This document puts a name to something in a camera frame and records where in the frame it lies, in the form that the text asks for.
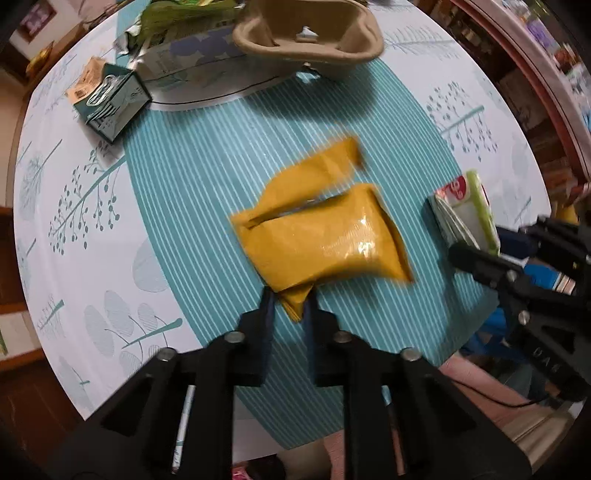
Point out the brown pulp cup tray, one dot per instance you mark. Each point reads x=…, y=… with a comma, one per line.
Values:
x=309, y=41

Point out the green snack packet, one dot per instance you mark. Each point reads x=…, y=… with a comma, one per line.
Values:
x=171, y=16

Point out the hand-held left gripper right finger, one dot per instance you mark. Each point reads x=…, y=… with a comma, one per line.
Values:
x=310, y=323

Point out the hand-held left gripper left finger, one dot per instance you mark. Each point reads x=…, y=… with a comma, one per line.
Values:
x=267, y=318

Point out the blue and white carton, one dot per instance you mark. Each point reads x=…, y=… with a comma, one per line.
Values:
x=194, y=55

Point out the small wooden cabinet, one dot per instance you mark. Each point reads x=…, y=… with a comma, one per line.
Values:
x=18, y=69

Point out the pink framed picture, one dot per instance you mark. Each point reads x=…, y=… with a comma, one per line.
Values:
x=34, y=16

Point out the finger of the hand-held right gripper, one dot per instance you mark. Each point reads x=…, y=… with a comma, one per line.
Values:
x=549, y=235
x=480, y=265

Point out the green and white packet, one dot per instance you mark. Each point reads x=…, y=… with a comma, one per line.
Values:
x=471, y=207

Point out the yellow fruit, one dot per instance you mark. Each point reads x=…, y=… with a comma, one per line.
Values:
x=39, y=57

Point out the yellow plastic packet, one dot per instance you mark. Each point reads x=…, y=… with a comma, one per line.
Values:
x=318, y=230

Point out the teal cardboard box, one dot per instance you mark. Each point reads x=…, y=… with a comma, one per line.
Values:
x=111, y=99

